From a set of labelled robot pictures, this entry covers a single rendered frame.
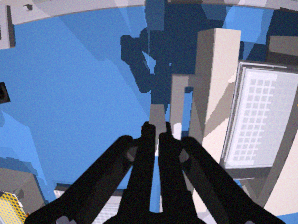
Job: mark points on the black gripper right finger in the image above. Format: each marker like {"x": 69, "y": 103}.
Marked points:
{"x": 223, "y": 197}

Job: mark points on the blue bench mat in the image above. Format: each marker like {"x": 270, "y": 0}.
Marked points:
{"x": 80, "y": 81}

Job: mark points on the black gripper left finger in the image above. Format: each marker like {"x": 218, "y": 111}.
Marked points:
{"x": 85, "y": 198}

